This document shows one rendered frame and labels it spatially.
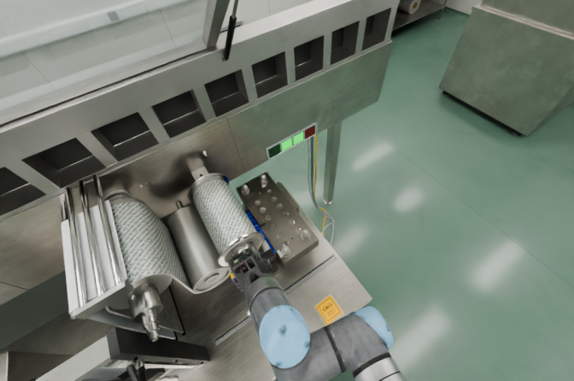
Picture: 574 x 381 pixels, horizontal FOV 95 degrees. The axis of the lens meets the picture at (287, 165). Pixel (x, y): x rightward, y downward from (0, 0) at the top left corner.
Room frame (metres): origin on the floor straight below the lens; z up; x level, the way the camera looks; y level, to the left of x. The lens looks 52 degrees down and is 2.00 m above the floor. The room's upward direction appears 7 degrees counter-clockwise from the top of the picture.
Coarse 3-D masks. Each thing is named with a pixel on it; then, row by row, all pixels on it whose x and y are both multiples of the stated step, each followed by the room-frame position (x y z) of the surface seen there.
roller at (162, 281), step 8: (120, 200) 0.42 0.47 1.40; (128, 200) 0.43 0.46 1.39; (136, 200) 0.43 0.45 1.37; (144, 280) 0.20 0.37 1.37; (152, 280) 0.21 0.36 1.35; (160, 280) 0.21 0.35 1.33; (168, 280) 0.22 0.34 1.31; (160, 288) 0.20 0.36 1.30; (112, 304) 0.16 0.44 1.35; (120, 304) 0.17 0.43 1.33; (128, 304) 0.17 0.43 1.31
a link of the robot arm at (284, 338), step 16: (272, 288) 0.13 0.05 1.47; (256, 304) 0.10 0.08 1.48; (272, 304) 0.09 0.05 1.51; (288, 304) 0.09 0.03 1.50; (256, 320) 0.07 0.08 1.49; (272, 320) 0.07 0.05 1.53; (288, 320) 0.06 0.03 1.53; (272, 336) 0.05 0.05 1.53; (288, 336) 0.04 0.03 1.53; (304, 336) 0.04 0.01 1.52; (272, 352) 0.03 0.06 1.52; (288, 352) 0.02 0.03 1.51; (304, 352) 0.02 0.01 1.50
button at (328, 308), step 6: (324, 300) 0.20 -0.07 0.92; (330, 300) 0.19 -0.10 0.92; (318, 306) 0.18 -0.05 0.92; (324, 306) 0.18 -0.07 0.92; (330, 306) 0.17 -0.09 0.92; (336, 306) 0.17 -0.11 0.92; (324, 312) 0.16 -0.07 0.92; (330, 312) 0.16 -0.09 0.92; (336, 312) 0.15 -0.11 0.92; (342, 312) 0.15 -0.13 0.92; (324, 318) 0.14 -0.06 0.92; (330, 318) 0.14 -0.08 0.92; (336, 318) 0.14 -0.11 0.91
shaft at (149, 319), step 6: (150, 312) 0.14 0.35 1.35; (144, 318) 0.13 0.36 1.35; (150, 318) 0.13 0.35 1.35; (156, 318) 0.13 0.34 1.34; (144, 324) 0.12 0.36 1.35; (150, 324) 0.11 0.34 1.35; (156, 324) 0.11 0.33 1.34; (150, 330) 0.10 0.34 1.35; (156, 330) 0.10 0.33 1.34; (150, 336) 0.09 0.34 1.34; (156, 336) 0.09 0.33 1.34
